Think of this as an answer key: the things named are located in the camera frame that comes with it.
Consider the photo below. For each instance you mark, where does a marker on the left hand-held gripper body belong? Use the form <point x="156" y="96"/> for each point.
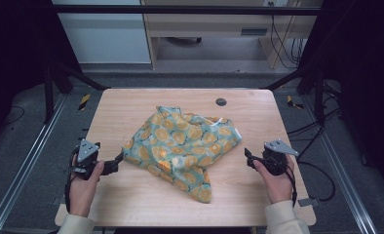
<point x="86" y="152"/>

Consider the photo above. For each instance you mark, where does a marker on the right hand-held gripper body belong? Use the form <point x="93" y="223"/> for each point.
<point x="275" y="156"/>

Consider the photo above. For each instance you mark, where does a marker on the teal orange-print cloth bag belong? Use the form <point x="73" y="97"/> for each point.
<point x="180" y="146"/>

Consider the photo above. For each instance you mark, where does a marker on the person's right hand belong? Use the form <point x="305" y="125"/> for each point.
<point x="277" y="185"/>

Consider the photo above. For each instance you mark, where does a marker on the person's left hand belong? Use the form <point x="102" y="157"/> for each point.
<point x="83" y="191"/>

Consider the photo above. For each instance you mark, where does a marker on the yellow black tape strip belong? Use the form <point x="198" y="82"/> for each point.
<point x="291" y="102"/>
<point x="84" y="101"/>

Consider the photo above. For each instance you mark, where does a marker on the dark round table grommet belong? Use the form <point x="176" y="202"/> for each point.
<point x="221" y="102"/>

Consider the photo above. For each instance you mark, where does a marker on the white cabinet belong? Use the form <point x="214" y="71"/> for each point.
<point x="105" y="35"/>

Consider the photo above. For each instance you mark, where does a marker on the grey desk label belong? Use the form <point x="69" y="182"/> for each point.
<point x="253" y="31"/>

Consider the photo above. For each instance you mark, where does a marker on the aluminium floor rail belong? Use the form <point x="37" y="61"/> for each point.
<point x="27" y="156"/>
<point x="342" y="169"/>

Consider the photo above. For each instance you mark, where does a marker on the black metal frame stand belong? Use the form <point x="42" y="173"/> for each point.
<point x="319" y="97"/>
<point x="48" y="94"/>

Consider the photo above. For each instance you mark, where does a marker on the black horizontal frame bar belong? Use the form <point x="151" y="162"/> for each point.
<point x="180" y="10"/>

